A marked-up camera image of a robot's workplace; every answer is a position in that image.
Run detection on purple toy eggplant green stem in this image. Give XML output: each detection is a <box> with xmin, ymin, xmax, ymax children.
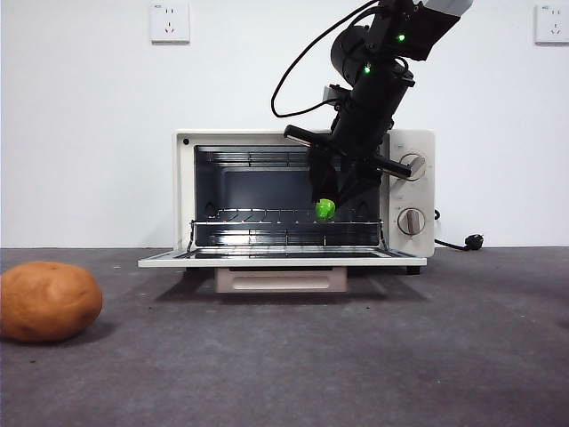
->
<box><xmin>314</xmin><ymin>197</ymin><xmax>338</xmax><ymax>224</ymax></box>

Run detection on oven door with beige handle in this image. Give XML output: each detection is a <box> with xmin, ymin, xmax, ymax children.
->
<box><xmin>137</xmin><ymin>248</ymin><xmax>429</xmax><ymax>294</ymax></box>

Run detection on beige oven knob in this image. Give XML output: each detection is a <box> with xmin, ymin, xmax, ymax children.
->
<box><xmin>398</xmin><ymin>153</ymin><xmax>429</xmax><ymax>181</ymax></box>
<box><xmin>396</xmin><ymin>207</ymin><xmax>429</xmax><ymax>237</ymax></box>

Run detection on cream toaster oven body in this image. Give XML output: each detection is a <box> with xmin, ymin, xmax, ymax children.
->
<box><xmin>172</xmin><ymin>128</ymin><xmax>437</xmax><ymax>275</ymax></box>

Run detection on brown potato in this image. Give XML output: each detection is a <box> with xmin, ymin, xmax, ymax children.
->
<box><xmin>0</xmin><ymin>261</ymin><xmax>104</xmax><ymax>343</ymax></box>

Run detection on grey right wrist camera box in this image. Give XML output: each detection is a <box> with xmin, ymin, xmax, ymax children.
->
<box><xmin>322</xmin><ymin>84</ymin><xmax>353</xmax><ymax>110</ymax></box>

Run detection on metal wire oven rack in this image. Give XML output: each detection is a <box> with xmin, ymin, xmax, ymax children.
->
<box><xmin>188</xmin><ymin>205</ymin><xmax>385</xmax><ymax>248</ymax></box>

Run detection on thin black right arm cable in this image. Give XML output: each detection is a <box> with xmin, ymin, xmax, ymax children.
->
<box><xmin>269</xmin><ymin>0</ymin><xmax>380</xmax><ymax>119</ymax></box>

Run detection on black power cable with plug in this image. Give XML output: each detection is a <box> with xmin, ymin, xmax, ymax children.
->
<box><xmin>430</xmin><ymin>208</ymin><xmax>485</xmax><ymax>252</ymax></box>

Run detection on white wall socket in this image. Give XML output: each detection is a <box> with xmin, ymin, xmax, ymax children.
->
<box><xmin>149</xmin><ymin>3</ymin><xmax>191</xmax><ymax>45</ymax></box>
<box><xmin>533</xmin><ymin>4</ymin><xmax>569</xmax><ymax>46</ymax></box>

